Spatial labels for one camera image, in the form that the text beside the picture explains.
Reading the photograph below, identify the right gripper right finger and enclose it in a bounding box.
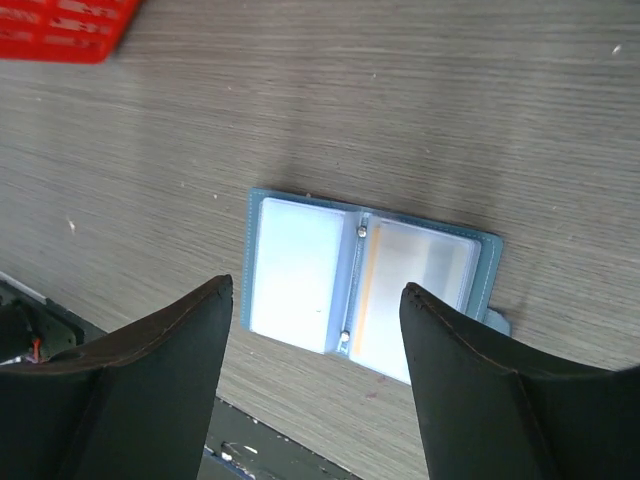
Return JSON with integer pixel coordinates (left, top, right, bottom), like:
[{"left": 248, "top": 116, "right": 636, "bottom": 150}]
[{"left": 399, "top": 283, "right": 639, "bottom": 479}]

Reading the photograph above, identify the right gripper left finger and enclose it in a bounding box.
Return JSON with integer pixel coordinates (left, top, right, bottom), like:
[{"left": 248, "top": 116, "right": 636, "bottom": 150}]
[{"left": 1, "top": 275, "right": 233, "bottom": 479}]

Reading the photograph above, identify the red plastic shopping basket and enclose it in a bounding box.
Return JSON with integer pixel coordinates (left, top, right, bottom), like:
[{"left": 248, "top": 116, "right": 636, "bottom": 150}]
[{"left": 1, "top": 0, "right": 141, "bottom": 64}]

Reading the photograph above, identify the blue card holder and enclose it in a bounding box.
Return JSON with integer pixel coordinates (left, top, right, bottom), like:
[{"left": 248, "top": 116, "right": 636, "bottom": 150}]
[{"left": 241, "top": 188, "right": 511, "bottom": 361}]

